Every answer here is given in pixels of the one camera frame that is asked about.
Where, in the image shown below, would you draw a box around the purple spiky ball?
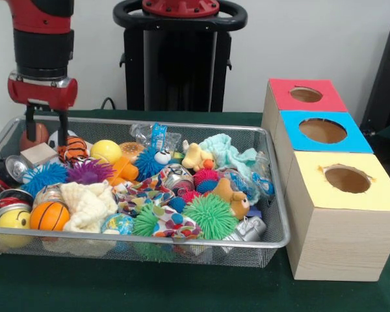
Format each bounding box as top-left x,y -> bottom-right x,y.
66,159 -> 116,185

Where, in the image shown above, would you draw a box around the black and white soccer ball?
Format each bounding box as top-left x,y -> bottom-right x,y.
47,129 -> 79,150

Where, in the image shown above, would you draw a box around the yellow duck plush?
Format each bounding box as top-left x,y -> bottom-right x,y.
181,139 -> 215,172

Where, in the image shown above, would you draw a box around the plain yellow ball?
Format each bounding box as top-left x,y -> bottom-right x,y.
90,139 -> 123,164

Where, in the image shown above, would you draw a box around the cream knitted cloth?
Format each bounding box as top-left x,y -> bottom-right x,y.
60,181 -> 118,233

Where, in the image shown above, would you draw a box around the black upright panel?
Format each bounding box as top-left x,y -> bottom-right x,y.
359,21 -> 390,133

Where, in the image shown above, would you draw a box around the large green spiky ball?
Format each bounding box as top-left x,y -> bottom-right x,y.
181,193 -> 239,241

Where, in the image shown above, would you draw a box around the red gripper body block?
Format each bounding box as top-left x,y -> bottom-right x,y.
7,77 -> 78,111

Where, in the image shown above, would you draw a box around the wooden box with three holes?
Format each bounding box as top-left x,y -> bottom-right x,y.
261,77 -> 390,282

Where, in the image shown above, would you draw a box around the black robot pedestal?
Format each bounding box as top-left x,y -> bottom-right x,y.
112,0 -> 248,113

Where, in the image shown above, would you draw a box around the wire mesh bin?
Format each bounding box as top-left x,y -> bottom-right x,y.
0,115 -> 291,268

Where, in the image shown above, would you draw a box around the orange basketball toy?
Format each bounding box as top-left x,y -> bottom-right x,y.
29,201 -> 71,231

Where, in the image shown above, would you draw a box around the brown football toy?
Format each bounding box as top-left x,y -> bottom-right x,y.
19,122 -> 49,152

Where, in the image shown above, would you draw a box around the black cable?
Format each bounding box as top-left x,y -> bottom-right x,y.
100,96 -> 118,111

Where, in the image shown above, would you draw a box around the brown bear plush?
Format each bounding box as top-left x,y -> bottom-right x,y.
211,177 -> 250,220

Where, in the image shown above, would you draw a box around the orange striped tiger plush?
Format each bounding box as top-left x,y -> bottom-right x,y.
57,136 -> 90,163

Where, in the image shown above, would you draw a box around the yellow smiley face ball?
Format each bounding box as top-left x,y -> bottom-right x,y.
0,209 -> 33,247

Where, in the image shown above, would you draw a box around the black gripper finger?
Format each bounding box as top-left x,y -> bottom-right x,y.
58,110 -> 69,147
25,104 -> 36,142

